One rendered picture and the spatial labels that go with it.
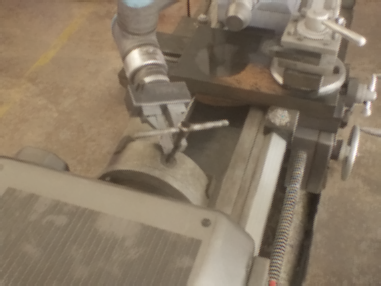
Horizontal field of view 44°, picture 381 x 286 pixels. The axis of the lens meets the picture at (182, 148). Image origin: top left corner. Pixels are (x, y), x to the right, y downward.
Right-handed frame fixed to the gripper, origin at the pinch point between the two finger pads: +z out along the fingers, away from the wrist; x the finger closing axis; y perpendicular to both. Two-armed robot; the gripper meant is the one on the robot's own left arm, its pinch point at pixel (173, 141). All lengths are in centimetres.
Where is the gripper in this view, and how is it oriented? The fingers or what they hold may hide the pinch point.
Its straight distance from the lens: 96.7
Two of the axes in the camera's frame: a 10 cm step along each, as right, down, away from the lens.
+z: 3.2, 8.4, -4.5
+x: 9.0, -1.2, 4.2
